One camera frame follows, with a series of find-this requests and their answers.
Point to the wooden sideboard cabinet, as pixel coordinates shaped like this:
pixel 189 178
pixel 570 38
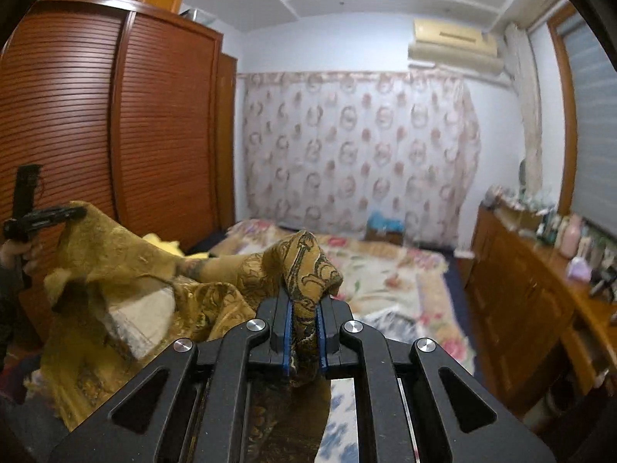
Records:
pixel 520 308

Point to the blue floral white cloth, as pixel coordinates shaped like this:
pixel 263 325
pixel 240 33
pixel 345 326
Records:
pixel 340 410

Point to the beige tied window curtain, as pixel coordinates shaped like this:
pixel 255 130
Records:
pixel 528 106

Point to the cluster of small bottles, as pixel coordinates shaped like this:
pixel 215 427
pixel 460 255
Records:
pixel 549 225

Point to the pink floral blanket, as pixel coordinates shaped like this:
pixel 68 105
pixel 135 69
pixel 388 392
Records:
pixel 385 270

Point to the pink bottle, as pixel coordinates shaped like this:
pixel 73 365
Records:
pixel 571 236

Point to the black mini tripod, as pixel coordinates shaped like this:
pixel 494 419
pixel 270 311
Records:
pixel 602 284

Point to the blue cloth bundle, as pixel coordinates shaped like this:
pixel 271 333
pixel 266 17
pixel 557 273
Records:
pixel 385 224

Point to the yellow plush toy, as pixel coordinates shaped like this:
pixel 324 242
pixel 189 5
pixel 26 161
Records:
pixel 161 243

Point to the golden brown patterned garment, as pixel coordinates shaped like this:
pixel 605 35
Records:
pixel 120 260

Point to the purple tissue pack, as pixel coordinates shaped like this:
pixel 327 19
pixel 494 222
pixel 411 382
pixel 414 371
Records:
pixel 580 270

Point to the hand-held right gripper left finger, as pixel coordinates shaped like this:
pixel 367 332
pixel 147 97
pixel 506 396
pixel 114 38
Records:
pixel 288 347

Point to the cardboard box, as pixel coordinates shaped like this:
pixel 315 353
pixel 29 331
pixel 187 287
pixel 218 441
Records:
pixel 520 216

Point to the beige wall air conditioner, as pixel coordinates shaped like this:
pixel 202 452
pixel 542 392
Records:
pixel 453 46

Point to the pile of papers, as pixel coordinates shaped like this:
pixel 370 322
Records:
pixel 501 197

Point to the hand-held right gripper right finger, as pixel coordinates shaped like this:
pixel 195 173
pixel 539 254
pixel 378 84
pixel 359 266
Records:
pixel 323 347

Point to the grey window blind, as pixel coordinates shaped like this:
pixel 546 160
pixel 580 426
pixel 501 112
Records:
pixel 595 130

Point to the clear storage box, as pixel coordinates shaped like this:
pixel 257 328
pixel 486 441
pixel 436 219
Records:
pixel 197 16

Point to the wooden window frame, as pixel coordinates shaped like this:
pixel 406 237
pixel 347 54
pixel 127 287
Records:
pixel 564 115

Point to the small oval mirror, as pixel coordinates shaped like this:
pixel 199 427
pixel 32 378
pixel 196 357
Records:
pixel 523 174

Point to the wooden louvered wardrobe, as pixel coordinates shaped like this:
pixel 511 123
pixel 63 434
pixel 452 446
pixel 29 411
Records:
pixel 159 120

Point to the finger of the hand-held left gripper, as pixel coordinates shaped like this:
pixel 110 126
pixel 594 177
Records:
pixel 58 216

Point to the person's left hand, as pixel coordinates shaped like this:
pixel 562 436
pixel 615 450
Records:
pixel 32 260

